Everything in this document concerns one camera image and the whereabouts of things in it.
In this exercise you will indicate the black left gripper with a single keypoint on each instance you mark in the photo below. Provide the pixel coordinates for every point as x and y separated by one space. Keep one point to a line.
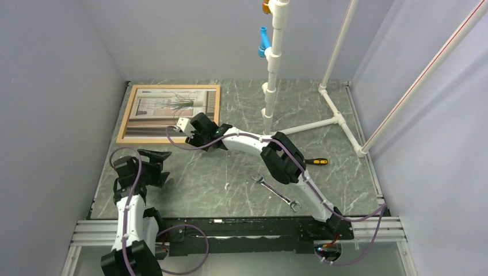
159 177

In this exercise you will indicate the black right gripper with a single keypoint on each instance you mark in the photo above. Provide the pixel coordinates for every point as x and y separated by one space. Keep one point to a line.
193 141

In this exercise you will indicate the wooden picture frame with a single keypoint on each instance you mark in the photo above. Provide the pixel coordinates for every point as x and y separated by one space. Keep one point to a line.
152 108

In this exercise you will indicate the black yellow screwdriver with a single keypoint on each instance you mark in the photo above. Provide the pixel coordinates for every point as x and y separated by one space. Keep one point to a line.
317 161

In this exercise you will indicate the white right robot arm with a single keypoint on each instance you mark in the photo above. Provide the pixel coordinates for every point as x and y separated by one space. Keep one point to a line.
285 163

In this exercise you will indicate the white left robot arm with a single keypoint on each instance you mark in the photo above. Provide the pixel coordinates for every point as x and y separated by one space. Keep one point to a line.
133 252

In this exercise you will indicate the silver open-end wrench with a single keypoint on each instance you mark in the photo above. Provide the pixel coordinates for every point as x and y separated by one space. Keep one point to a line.
259 179

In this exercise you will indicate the blue pipe fitting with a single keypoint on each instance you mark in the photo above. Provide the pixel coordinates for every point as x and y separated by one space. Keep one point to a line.
265 42

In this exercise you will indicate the white PVC pipe stand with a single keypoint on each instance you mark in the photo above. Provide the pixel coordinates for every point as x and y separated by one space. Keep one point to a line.
361 23

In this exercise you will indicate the orange pipe fitting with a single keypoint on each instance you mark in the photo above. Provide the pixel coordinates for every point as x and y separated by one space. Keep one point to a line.
265 7

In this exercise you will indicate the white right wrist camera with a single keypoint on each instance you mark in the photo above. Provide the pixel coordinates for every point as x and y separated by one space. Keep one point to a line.
184 125

